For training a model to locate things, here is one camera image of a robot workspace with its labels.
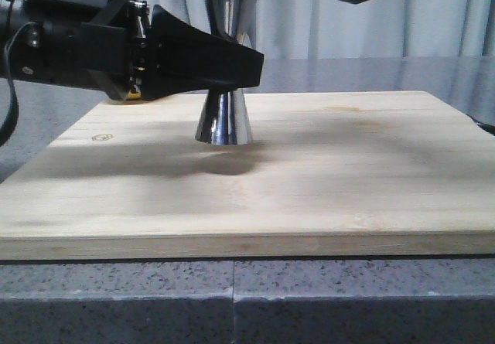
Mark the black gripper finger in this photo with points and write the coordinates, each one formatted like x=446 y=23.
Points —
x=181 y=58

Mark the steel double jigger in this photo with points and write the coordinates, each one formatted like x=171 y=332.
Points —
x=224 y=118

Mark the yellow lemon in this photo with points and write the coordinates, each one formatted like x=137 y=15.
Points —
x=134 y=93

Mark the grey curtain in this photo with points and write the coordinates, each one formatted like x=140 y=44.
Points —
x=329 y=29

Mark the wooden cutting board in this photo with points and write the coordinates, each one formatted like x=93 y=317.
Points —
x=329 y=174

